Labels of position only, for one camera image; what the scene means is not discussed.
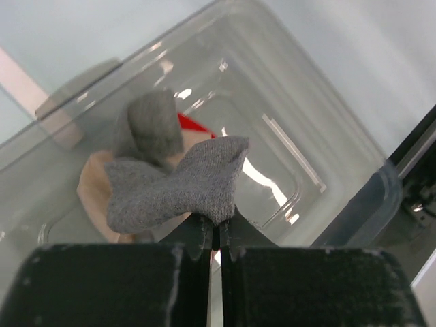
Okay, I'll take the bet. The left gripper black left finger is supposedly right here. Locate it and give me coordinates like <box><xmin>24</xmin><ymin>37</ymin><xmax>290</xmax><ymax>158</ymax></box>
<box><xmin>1</xmin><ymin>214</ymin><xmax>213</xmax><ymax>326</ymax></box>

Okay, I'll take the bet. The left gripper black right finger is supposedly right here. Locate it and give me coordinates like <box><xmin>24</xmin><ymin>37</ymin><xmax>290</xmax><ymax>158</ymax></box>
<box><xmin>219</xmin><ymin>214</ymin><xmax>426</xmax><ymax>326</ymax></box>

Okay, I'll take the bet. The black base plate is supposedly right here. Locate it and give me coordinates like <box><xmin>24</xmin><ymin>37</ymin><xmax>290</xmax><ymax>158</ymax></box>
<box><xmin>311</xmin><ymin>102</ymin><xmax>436</xmax><ymax>253</ymax></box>

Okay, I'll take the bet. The clear plastic bin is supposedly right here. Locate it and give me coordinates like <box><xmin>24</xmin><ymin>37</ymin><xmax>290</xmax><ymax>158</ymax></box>
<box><xmin>1</xmin><ymin>1</ymin><xmax>387</xmax><ymax>255</ymax></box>

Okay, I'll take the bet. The beige red reindeer sock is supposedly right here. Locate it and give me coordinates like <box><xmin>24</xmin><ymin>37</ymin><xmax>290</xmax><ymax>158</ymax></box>
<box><xmin>77</xmin><ymin>113</ymin><xmax>215</xmax><ymax>243</ymax></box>

